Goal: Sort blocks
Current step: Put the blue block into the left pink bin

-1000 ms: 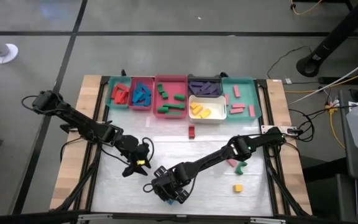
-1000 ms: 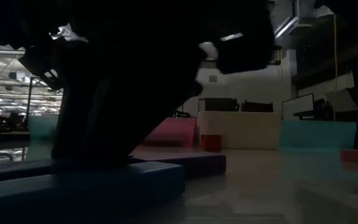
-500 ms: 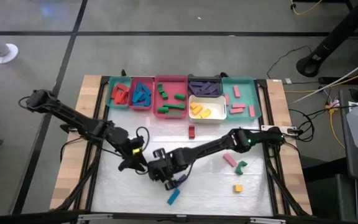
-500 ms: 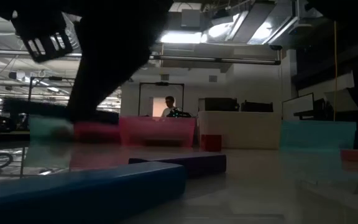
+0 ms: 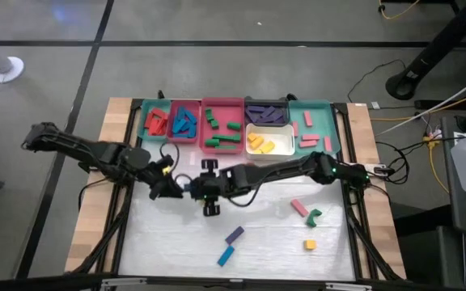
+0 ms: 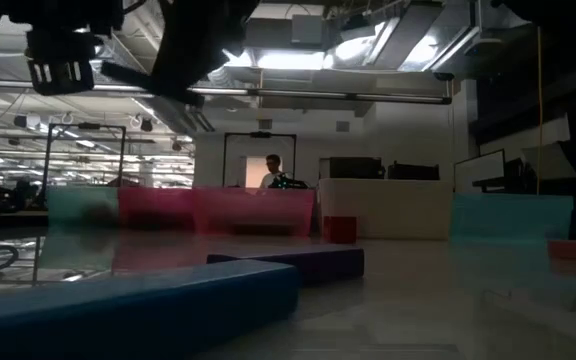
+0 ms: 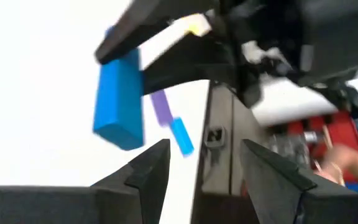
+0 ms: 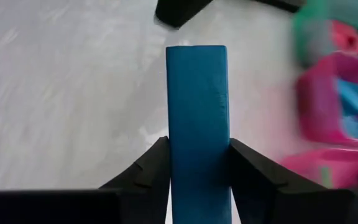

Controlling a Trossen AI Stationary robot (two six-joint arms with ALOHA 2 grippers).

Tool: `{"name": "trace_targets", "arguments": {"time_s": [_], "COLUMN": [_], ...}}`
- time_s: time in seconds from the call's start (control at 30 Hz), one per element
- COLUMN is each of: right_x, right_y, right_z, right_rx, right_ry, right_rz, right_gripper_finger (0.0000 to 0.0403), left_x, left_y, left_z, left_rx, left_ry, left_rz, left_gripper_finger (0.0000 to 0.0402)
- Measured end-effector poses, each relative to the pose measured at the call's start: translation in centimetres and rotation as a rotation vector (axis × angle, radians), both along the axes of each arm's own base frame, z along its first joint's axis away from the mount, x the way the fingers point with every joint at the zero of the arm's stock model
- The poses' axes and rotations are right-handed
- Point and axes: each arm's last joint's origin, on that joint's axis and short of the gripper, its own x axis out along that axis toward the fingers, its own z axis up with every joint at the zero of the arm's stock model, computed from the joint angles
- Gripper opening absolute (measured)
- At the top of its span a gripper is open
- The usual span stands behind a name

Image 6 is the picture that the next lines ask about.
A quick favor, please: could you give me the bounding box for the large pink plastic bin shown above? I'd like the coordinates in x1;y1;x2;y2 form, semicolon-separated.
191;186;318;237

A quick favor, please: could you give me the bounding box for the large teal plastic bin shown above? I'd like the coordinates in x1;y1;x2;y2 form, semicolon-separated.
450;193;575;241

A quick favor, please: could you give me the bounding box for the white board panel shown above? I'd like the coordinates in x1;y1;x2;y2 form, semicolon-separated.
453;148;508;194

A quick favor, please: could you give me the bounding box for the grey ceiling box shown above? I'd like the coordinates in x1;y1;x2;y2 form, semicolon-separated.
291;13;325;46

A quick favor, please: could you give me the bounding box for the purple flat block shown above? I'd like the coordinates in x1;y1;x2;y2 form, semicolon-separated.
205;247;366;287

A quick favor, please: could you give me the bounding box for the small pink plastic bin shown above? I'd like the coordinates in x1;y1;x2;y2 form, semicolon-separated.
116;186;197;234

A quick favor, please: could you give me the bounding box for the blue flat block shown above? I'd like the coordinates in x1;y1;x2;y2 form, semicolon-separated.
0;258;302;360

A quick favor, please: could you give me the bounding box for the white plastic bin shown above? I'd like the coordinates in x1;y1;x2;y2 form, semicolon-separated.
317;177;453;241

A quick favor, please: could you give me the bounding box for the black monitor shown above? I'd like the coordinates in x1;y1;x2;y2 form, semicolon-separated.
319;156;385;180
386;161;441;181

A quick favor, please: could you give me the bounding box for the white glossy table mat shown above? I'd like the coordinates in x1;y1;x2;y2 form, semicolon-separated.
0;227;576;360

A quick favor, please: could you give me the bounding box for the white ceiling unit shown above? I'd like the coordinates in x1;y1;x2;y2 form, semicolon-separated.
476;0;534;30

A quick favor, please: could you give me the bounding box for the person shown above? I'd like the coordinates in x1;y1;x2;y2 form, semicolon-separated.
258;153;289;190

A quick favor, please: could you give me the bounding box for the red arch block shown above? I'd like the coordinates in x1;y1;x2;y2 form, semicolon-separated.
322;215;359;245

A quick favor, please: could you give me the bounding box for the black metal frame stand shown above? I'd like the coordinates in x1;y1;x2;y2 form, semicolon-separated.
42;122;128;207
221;130;299;190

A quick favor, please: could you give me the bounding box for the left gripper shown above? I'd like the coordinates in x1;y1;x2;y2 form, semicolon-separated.
0;0;262;108

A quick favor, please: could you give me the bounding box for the small teal plastic bin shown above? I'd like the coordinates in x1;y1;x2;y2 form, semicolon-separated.
45;185;121;231

